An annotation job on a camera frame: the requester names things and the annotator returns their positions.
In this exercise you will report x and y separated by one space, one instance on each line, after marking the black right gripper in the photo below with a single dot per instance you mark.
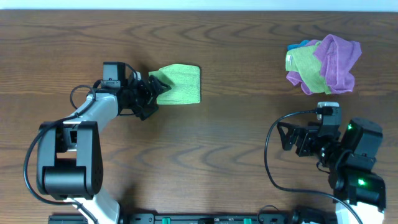
307 134

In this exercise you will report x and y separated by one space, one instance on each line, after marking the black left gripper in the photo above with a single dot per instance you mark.
146 97

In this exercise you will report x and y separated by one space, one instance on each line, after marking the light green microfiber cloth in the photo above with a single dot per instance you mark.
185 83

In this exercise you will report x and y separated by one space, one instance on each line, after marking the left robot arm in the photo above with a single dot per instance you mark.
69 159

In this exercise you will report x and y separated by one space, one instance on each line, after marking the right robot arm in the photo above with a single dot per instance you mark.
349 158

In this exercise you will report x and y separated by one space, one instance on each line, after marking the olive green cloth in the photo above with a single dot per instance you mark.
304 68

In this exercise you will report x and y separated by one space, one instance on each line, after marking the purple microfiber cloth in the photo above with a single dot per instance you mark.
338 56

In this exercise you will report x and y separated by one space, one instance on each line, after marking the blue cloth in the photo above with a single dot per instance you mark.
294 46

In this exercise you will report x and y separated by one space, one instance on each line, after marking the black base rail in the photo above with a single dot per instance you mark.
266 218

